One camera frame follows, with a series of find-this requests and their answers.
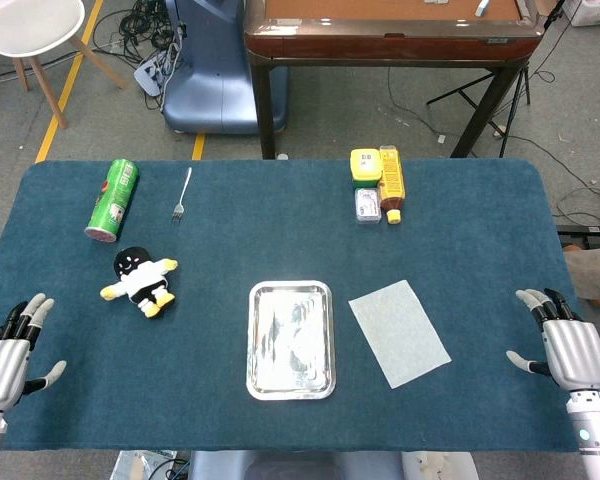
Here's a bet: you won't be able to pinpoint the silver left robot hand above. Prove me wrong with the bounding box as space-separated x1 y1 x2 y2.
0 293 67 414

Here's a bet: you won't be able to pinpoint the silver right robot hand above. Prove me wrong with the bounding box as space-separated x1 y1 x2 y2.
505 287 600 392

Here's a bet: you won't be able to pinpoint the white paper sheet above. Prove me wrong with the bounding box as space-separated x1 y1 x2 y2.
348 279 453 390

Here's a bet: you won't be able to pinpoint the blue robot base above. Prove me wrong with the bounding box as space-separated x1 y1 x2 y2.
162 0 289 135

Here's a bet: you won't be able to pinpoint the shiny metal tray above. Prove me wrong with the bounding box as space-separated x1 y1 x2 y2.
245 280 337 402

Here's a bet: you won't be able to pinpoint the beige trouser leg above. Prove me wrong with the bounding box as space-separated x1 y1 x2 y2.
563 244 600 307

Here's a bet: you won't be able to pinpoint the black segmented track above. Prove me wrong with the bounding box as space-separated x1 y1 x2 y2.
555 224 600 250

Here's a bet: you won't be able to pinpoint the black white plush doll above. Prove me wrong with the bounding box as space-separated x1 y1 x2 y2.
99 246 179 319

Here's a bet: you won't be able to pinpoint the clear plastic bag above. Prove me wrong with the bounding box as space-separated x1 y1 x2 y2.
112 449 179 480

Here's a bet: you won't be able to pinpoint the green chips can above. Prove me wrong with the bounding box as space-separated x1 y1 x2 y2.
83 158 140 245

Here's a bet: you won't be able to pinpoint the silver fork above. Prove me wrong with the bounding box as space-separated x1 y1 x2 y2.
170 166 194 225

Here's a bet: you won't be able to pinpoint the yellow capped honey bottle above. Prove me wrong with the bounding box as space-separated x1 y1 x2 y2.
377 144 406 225

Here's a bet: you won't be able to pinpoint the small clear plastic box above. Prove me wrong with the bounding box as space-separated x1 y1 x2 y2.
354 187 383 225

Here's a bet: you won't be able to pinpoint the yellow lidded tub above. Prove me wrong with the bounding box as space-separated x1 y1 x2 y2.
349 147 384 191

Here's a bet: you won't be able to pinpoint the grey blue robot torso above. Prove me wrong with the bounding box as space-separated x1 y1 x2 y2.
187 449 479 480

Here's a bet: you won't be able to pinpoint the teal table cloth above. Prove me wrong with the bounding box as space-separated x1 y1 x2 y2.
0 158 600 454

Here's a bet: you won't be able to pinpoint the white power strip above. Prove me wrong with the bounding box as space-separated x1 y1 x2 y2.
133 42 181 96

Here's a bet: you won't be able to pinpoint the white chair wooden legs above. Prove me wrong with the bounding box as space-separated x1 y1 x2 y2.
0 0 129 130

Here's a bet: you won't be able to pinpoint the white storage box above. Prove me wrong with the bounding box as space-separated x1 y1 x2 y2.
562 0 600 27

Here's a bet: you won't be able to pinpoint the brown mahjong table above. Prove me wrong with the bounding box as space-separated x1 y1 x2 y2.
243 0 546 160

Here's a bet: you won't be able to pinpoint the black cable bundle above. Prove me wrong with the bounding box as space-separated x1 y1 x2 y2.
92 0 186 66

